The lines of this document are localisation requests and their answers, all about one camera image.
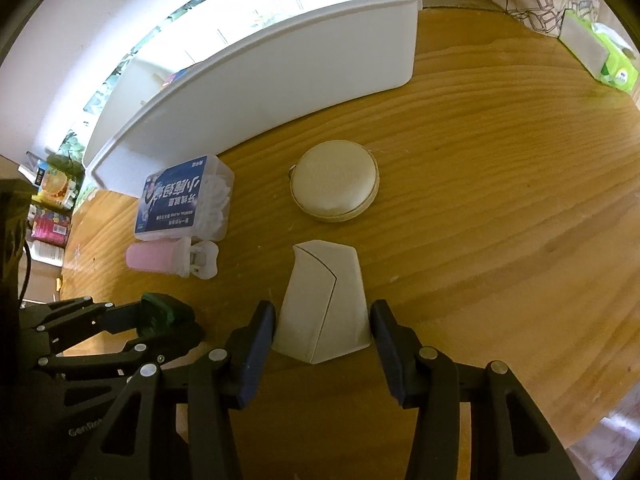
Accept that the red printed can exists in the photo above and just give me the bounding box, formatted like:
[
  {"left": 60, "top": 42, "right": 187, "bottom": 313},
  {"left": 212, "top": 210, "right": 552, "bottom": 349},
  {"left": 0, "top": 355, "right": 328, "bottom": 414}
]
[{"left": 32, "top": 206, "right": 70, "bottom": 248}]

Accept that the pink cylindrical case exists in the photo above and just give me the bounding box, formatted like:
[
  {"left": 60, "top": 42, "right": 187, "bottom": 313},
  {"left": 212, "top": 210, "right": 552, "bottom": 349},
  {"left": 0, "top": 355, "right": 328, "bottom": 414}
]
[{"left": 126, "top": 237, "right": 219, "bottom": 280}]

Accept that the orange juice carton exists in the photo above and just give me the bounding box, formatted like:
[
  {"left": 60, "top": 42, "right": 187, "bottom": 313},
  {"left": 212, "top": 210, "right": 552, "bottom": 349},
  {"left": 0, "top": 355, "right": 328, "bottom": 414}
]
[{"left": 35, "top": 160, "right": 80, "bottom": 210}]

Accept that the green tissue pack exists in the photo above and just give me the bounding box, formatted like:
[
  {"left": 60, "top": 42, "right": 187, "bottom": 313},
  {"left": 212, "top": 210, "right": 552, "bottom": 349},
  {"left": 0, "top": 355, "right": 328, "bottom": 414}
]
[{"left": 559, "top": 10, "right": 639, "bottom": 94}]

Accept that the blue floss pick box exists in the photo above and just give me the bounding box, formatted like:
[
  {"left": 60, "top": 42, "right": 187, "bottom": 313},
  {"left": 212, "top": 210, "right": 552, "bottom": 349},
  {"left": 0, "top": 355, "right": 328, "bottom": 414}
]
[{"left": 134, "top": 155, "right": 234, "bottom": 242}]

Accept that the white plastic storage bin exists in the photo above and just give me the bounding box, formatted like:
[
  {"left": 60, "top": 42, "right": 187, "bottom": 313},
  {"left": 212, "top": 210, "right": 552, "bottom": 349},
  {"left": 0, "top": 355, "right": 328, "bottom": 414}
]
[{"left": 85, "top": 0, "right": 423, "bottom": 196}]

